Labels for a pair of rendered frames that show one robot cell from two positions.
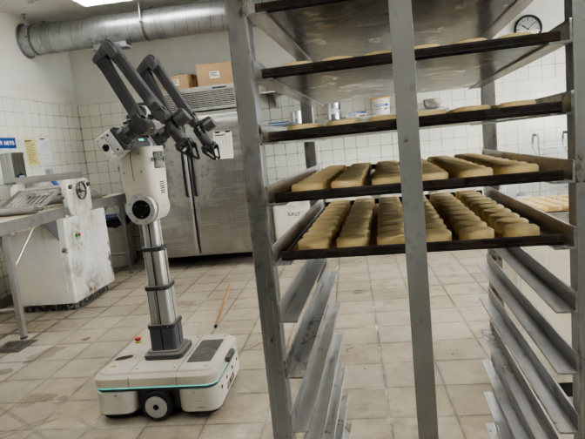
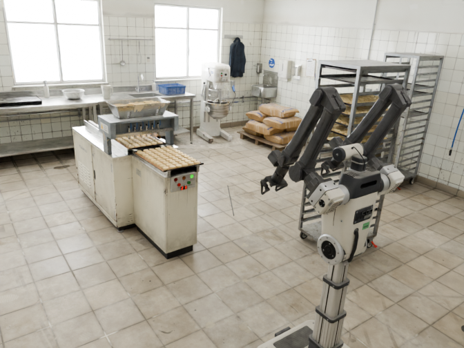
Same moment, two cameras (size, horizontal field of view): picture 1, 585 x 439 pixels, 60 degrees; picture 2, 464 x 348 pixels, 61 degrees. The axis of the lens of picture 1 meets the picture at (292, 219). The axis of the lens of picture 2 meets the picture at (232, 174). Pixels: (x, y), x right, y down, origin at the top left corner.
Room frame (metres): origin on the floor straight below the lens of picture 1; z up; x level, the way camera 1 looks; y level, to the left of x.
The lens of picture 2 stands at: (4.30, 1.63, 2.09)
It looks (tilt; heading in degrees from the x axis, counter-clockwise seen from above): 21 degrees down; 227
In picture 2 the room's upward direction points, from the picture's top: 3 degrees clockwise
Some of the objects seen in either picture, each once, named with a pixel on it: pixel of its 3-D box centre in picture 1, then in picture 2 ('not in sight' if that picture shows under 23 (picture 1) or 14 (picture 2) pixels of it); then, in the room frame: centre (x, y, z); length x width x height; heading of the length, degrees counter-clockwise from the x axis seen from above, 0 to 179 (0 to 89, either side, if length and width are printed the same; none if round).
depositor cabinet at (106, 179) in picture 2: not in sight; (123, 171); (2.30, -2.33, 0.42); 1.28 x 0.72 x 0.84; 85
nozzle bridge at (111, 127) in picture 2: not in sight; (139, 132); (2.35, -1.85, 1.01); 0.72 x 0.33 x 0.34; 175
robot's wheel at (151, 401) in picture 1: (158, 404); not in sight; (2.44, 0.77, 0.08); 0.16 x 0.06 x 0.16; 83
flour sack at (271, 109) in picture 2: not in sight; (277, 110); (-1.23, -3.11, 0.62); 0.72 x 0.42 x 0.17; 89
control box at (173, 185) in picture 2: not in sight; (182, 181); (2.43, -0.99, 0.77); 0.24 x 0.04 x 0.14; 175
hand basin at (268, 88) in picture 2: not in sight; (266, 85); (-1.74, -3.90, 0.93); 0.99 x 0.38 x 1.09; 83
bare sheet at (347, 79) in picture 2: not in sight; (362, 79); (1.02, -0.23, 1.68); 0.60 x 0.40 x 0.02; 169
